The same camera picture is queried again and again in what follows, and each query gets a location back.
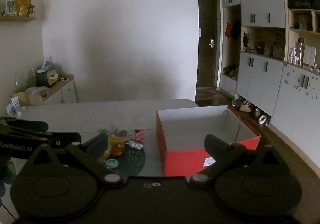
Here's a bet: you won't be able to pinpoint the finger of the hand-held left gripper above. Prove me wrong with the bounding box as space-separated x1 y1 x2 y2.
30 132 82 150
5 119 49 137

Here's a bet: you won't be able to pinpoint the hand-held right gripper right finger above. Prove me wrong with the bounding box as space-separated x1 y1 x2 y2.
190 134 284 186

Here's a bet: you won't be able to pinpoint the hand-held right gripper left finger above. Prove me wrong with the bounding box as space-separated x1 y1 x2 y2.
24 133 124 186

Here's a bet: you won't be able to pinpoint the yellow printed box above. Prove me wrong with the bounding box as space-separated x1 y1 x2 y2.
108 137 125 148

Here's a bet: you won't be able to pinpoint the teal round plastic toy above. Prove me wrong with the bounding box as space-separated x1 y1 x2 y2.
105 159 119 170

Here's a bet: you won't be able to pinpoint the red cardboard box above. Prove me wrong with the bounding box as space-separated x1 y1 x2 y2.
156 105 262 177

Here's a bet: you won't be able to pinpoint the orange toy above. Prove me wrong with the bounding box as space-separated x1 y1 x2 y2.
110 146 125 158

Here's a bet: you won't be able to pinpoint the white blue tube pack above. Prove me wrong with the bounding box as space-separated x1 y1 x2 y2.
6 97 23 117

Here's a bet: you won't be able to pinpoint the brown cardboard box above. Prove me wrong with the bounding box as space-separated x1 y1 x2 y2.
12 91 45 107

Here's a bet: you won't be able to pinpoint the small white toy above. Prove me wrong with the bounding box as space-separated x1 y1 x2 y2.
126 140 143 150

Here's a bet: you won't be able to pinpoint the dark green round mat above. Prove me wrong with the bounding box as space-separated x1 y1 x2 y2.
96 142 146 177

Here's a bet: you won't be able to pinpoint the wooden sideboard cabinet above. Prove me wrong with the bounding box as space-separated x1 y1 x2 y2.
12 74 78 105

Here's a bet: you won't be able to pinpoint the dark green container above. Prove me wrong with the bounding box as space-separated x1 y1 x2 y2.
36 71 49 87

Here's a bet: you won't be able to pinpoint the patterned doormat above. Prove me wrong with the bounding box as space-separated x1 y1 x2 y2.
195 89 219 101

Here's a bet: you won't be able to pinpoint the tan tissue box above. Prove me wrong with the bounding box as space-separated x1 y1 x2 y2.
47 69 59 86

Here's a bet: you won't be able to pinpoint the dark bags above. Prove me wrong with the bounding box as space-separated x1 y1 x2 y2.
222 66 238 80

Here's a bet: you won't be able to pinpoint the dark wooden door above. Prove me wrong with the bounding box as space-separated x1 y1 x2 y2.
196 0 221 89

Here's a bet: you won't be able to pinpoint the small white photo card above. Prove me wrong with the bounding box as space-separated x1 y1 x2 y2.
5 0 17 15

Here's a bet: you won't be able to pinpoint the gold ornament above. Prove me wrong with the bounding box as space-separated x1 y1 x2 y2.
14 0 33 16

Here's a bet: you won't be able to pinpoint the clear glass jar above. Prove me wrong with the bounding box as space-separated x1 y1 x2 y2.
295 42 304 65

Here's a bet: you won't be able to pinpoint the white wall cabinet unit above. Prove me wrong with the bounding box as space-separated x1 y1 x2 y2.
219 0 320 144

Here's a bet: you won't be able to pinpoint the wooden wall shelf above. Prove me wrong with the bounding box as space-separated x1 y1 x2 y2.
0 15 37 23

